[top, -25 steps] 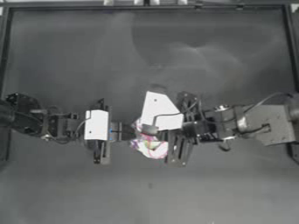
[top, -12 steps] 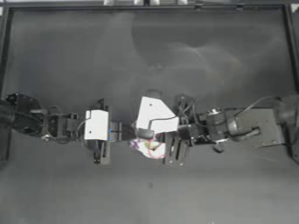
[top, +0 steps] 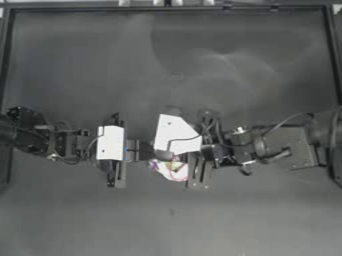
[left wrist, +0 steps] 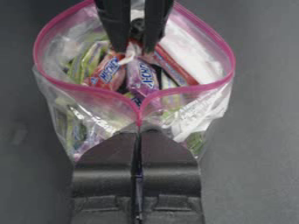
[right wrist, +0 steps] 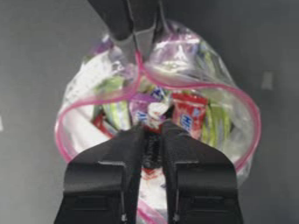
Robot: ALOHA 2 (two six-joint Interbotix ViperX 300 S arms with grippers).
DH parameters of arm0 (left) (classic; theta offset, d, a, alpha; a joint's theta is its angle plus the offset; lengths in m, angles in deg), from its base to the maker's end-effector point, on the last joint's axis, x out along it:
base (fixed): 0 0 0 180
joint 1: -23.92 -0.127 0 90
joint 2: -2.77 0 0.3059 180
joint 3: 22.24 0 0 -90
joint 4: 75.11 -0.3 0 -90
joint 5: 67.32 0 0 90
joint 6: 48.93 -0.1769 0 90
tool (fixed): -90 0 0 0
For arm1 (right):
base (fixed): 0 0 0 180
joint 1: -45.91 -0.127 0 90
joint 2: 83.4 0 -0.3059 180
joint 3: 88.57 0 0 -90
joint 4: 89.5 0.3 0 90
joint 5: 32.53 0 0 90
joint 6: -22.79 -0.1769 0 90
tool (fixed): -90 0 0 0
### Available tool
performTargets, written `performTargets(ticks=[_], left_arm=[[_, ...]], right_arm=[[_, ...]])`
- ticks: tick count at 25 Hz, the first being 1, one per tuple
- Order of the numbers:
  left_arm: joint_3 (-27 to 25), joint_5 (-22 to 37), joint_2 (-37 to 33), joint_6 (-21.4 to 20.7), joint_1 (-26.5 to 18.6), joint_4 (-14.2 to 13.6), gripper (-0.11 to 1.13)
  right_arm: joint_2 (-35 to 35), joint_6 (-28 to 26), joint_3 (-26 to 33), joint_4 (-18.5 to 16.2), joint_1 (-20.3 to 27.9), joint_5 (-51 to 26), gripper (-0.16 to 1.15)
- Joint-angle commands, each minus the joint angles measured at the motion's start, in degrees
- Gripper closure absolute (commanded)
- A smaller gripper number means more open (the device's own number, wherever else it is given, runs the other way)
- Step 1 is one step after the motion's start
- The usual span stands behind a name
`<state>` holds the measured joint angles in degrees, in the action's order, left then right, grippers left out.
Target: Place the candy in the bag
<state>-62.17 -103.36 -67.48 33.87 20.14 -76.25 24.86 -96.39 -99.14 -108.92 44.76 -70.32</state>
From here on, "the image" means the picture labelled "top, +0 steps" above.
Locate clear bag with pink zip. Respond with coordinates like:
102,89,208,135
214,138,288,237
149,158,192,183

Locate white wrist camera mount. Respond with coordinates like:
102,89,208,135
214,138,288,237
97,124,126,161
153,113,205,161

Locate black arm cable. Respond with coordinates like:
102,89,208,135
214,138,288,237
260,111,316,138

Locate black table frame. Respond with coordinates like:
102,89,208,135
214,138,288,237
0,1,342,113

